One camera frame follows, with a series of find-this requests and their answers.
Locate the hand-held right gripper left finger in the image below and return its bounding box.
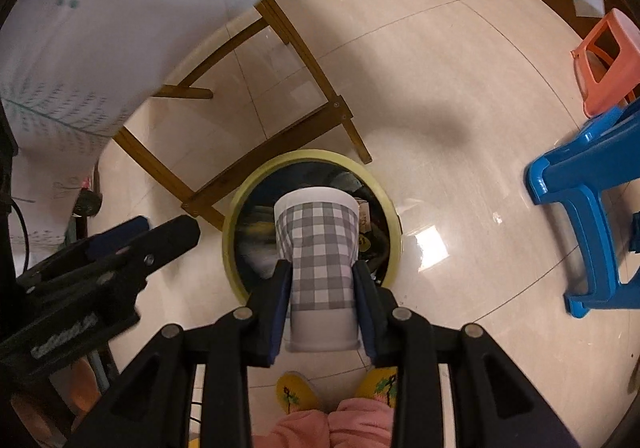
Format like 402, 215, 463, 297
65, 259, 293, 448

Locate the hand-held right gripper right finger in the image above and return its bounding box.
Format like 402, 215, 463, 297
351, 260, 581, 448

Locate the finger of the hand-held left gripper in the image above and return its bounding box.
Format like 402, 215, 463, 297
100, 216, 202, 289
17, 215, 151, 291

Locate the grey checked paper cup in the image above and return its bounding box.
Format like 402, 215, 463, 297
274, 187, 363, 354

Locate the yellow rimmed trash bin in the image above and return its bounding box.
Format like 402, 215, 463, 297
221, 149, 402, 306

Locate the yellow slipper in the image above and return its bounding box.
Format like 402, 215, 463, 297
276, 371, 321, 414
357, 365, 398, 409

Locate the person's right leg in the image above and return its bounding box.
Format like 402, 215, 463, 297
330, 398, 393, 448

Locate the tree printed tablecloth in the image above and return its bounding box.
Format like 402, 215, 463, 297
0, 0, 603, 249

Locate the blue plastic stool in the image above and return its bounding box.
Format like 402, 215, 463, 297
524, 98, 640, 320

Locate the pink plastic stool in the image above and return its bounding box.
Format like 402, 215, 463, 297
570, 8, 640, 118

